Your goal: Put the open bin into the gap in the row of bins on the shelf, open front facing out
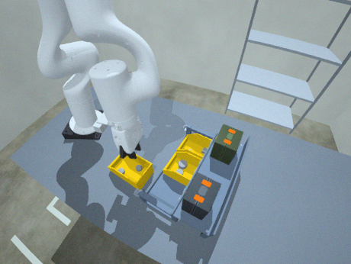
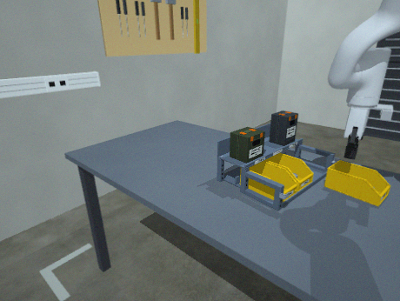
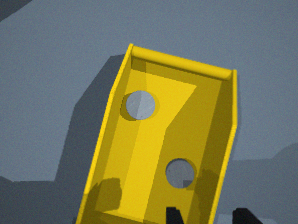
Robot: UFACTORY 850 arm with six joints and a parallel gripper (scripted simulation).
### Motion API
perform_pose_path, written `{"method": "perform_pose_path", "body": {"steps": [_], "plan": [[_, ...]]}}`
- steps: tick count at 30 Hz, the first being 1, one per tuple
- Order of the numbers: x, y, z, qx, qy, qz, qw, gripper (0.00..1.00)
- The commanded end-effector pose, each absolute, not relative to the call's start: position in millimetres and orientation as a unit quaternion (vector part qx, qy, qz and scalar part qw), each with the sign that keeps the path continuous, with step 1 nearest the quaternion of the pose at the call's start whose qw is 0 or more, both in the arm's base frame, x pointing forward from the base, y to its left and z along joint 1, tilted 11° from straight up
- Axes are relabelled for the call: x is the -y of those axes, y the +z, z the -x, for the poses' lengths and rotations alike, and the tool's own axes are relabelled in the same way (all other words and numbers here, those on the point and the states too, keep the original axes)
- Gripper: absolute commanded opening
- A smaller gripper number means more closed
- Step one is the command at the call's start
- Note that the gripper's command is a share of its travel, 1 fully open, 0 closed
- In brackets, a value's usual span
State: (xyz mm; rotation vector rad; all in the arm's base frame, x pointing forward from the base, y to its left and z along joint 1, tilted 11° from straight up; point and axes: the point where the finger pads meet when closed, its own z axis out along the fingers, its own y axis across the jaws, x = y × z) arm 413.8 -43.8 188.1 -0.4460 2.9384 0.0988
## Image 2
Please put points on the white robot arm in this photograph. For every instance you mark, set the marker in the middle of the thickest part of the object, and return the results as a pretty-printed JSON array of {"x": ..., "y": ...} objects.
[{"x": 364, "y": 78}]

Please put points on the olive green case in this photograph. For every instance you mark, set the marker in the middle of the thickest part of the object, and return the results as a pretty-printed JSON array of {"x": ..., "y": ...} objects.
[{"x": 246, "y": 144}]

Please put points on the yellow open-front bin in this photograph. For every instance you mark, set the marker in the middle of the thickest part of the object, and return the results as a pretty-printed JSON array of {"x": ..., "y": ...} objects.
[
  {"x": 275, "y": 173},
  {"x": 292, "y": 165},
  {"x": 354, "y": 184}
]

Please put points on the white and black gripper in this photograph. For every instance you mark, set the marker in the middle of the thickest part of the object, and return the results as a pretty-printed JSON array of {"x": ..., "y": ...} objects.
[{"x": 355, "y": 126}]

